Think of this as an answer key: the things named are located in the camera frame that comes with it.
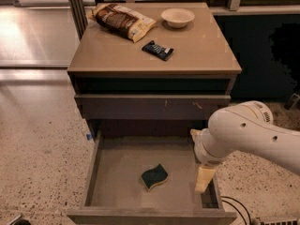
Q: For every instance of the blue tape piece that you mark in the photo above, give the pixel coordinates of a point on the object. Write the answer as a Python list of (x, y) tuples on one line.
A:
[(89, 137)]

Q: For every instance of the green yellow sponge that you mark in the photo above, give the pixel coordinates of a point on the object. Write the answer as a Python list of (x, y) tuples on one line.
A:
[(154, 177)]

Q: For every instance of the brown drawer cabinet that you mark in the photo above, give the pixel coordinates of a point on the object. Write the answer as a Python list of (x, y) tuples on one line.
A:
[(202, 63)]

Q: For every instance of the dark blue snack packet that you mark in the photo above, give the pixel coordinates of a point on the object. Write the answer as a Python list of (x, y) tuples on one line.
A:
[(157, 50)]

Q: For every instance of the brown chip bag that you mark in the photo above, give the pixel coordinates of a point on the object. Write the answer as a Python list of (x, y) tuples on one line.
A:
[(124, 21)]

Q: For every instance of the white bowl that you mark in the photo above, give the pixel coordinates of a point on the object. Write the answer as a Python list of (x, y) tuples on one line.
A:
[(177, 17)]

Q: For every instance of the closed top drawer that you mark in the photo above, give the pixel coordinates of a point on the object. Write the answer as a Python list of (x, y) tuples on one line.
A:
[(150, 107)]

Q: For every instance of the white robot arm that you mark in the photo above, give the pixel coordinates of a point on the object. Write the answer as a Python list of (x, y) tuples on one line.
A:
[(246, 127)]

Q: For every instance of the open middle drawer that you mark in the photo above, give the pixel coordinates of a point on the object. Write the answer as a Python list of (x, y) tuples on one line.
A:
[(115, 195)]

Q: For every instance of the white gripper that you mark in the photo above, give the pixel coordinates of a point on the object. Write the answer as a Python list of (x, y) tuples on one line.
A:
[(202, 150)]

